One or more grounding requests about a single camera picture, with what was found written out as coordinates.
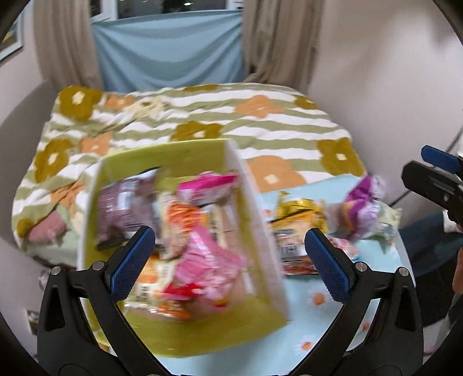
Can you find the light blue daisy tablecloth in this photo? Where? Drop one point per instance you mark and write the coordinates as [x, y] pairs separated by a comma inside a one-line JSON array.
[[314, 325]]

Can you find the pink striped snack packet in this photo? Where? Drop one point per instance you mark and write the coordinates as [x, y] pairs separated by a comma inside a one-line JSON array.
[[209, 264]]

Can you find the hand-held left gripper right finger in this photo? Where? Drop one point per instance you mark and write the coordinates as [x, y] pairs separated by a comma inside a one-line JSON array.
[[327, 267]]

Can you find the pink white snack packet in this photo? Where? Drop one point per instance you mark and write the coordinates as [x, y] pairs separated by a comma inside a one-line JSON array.
[[206, 188]]

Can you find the yellow snack packet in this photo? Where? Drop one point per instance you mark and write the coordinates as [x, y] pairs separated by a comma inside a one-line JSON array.
[[296, 211]]

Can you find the green striped floral blanket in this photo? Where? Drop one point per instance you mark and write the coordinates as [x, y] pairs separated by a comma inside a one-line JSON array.
[[253, 126]]

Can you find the framed picture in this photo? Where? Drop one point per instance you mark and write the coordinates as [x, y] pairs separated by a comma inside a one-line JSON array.
[[9, 43]]

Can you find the beige curtain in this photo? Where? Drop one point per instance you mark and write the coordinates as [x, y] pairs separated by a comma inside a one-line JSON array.
[[65, 43], [282, 43]]

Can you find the green cardboard box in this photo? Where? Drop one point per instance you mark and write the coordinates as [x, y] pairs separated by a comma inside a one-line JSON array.
[[202, 336]]

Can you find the brown purple snack bag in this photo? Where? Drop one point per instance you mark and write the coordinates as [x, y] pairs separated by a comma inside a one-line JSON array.
[[123, 206]]

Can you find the person's right forearm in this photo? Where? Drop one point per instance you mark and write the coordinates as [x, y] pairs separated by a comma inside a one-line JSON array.
[[458, 271]]

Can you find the purple snack packet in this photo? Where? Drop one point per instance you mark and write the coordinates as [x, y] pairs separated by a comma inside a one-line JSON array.
[[365, 195]]

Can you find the pale green snack packet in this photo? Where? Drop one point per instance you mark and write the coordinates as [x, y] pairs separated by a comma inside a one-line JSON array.
[[383, 227]]

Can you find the window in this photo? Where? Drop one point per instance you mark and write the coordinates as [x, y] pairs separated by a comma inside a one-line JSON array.
[[162, 5]]

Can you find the blue cloth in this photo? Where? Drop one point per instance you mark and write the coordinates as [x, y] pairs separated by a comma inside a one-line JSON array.
[[166, 54]]

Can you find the grey headboard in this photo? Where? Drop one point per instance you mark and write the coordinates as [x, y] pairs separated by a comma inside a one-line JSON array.
[[14, 162]]

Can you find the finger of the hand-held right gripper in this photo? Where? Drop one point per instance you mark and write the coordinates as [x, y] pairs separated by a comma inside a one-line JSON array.
[[439, 159], [430, 184]]

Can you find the person's leg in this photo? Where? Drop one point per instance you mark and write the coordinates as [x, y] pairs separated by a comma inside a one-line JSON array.
[[430, 246]]

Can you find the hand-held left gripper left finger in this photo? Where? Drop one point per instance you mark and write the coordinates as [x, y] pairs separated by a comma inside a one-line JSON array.
[[132, 267]]

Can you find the orange white snack packet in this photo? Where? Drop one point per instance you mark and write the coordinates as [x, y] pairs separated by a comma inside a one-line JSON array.
[[152, 289]]

